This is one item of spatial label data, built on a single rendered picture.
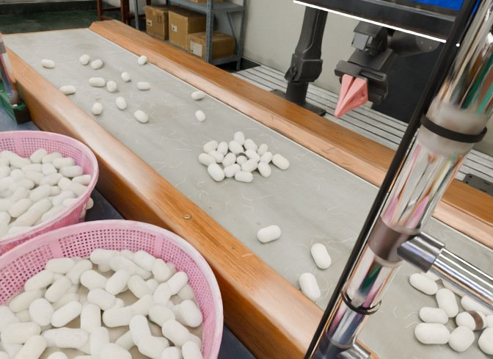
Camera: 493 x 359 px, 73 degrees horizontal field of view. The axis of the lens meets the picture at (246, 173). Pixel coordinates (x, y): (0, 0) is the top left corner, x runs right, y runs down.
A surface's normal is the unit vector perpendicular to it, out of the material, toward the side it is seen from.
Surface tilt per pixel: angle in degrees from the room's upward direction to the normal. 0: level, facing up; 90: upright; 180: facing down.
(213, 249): 0
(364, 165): 45
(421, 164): 90
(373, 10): 90
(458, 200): 0
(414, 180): 90
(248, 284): 0
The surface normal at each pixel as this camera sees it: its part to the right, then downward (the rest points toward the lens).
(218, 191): 0.11, -0.80
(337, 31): -0.67, 0.37
